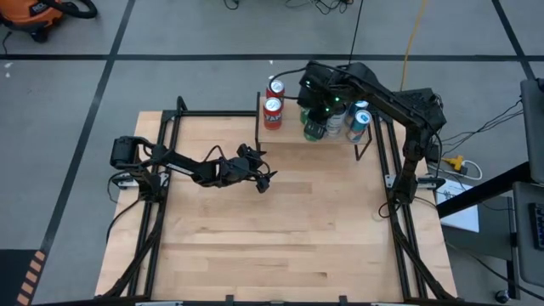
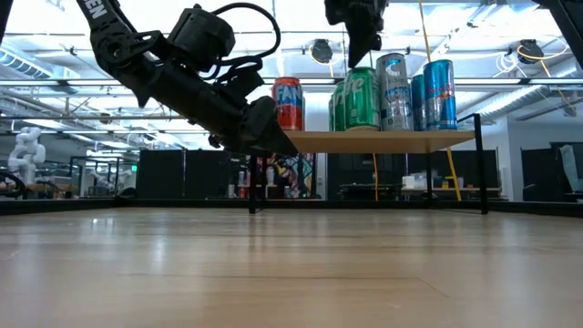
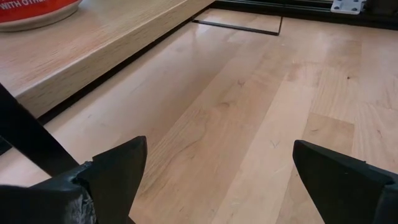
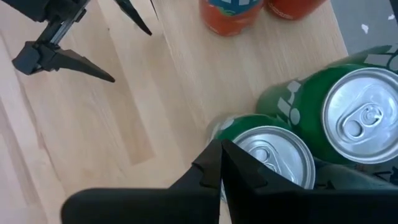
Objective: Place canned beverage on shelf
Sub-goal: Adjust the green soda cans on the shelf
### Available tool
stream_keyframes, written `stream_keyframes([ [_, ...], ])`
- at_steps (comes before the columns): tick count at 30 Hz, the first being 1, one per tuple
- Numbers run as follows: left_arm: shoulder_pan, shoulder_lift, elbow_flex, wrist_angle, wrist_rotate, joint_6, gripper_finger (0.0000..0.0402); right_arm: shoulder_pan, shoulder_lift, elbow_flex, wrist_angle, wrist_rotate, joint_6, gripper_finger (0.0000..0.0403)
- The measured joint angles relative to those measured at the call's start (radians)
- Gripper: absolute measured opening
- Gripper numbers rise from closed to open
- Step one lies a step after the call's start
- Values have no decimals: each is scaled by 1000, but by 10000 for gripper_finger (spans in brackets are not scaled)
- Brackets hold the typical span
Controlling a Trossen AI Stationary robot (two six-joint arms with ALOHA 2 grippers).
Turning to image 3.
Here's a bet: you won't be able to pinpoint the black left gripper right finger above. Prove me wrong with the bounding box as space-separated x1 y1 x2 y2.
292 139 398 224

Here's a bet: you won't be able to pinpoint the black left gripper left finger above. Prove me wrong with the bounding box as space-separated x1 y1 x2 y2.
0 135 149 224

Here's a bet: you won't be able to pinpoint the orange Fanta soda can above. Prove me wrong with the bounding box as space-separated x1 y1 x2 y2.
0 0 84 33

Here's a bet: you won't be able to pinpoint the wooden shelf black metal legs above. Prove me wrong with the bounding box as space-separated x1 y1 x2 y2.
0 0 284 177

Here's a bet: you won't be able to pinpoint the silver mounting bracket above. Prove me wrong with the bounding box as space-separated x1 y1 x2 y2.
330 0 366 16

